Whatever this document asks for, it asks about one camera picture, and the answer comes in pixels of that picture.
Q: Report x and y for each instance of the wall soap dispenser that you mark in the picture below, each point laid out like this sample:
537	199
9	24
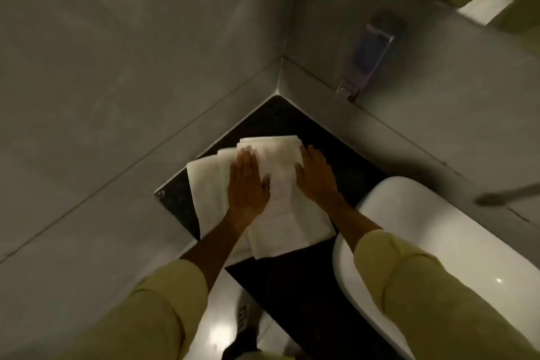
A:
373	51

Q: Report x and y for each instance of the white ceramic sink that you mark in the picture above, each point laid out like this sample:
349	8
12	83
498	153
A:
447	237

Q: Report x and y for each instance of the person's left hand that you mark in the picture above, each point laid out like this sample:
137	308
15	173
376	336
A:
246	191

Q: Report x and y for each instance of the person's right hand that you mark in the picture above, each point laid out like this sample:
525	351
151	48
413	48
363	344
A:
316	180

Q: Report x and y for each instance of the person's right forearm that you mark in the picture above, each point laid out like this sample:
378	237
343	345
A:
354	224

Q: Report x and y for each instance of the white shoe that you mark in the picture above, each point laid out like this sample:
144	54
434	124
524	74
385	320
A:
248	309

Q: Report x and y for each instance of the person's left forearm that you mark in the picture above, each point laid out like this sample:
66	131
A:
206	250

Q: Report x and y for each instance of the chrome wall faucet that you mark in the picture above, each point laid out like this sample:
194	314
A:
493	199

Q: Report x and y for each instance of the black trousers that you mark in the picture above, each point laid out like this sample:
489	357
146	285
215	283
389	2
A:
238	345

